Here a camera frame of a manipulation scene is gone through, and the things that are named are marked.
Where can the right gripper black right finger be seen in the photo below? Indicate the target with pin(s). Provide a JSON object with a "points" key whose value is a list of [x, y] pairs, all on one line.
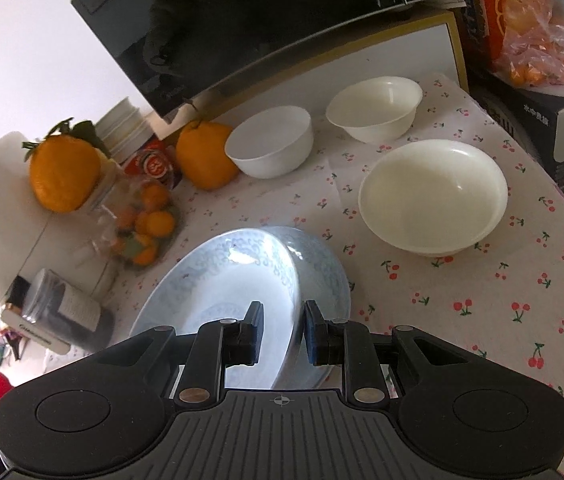
{"points": [[351, 346]]}

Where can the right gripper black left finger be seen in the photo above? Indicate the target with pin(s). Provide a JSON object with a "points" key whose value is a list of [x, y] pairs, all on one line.
{"points": [[217, 346]]}

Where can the blue patterned plate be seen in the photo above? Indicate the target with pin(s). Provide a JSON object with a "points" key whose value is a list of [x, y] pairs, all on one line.
{"points": [[321, 278], [220, 279]]}

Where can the large cream bowl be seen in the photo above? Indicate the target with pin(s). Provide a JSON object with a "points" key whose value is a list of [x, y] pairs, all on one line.
{"points": [[433, 198]]}

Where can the small cream bowl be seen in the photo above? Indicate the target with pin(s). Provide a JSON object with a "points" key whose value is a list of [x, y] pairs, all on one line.
{"points": [[376, 111]]}

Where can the cream kitchen appliance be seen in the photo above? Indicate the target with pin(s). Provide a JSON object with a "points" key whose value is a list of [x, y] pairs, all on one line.
{"points": [[33, 238]]}

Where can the glass jar with tangerines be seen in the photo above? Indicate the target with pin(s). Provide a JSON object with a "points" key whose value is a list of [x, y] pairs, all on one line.
{"points": [[131, 219]]}

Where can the dark tea canister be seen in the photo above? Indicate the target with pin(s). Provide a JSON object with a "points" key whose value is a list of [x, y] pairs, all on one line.
{"points": [[62, 310]]}

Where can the large orange on table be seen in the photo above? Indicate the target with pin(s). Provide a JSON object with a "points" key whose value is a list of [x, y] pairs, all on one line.
{"points": [[201, 157]]}

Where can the cherry print tablecloth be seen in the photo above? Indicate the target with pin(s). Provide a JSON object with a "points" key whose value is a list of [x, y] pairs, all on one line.
{"points": [[502, 298]]}

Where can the white ceramic bowl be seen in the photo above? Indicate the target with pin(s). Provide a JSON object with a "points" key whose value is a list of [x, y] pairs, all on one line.
{"points": [[271, 143]]}

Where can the large orange on jar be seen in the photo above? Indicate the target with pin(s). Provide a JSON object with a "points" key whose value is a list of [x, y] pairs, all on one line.
{"points": [[66, 165]]}

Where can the white wooden-edged board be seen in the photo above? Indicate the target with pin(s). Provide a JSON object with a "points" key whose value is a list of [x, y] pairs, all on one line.
{"points": [[310, 74]]}

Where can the dark printed carton box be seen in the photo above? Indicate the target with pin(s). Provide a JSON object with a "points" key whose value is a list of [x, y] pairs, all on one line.
{"points": [[535, 118]]}

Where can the black microwave oven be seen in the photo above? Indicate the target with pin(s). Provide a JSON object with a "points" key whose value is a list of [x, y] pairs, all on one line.
{"points": [[174, 50]]}

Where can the plastic bag of fruit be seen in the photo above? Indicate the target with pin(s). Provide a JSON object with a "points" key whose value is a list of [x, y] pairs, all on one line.
{"points": [[532, 52]]}

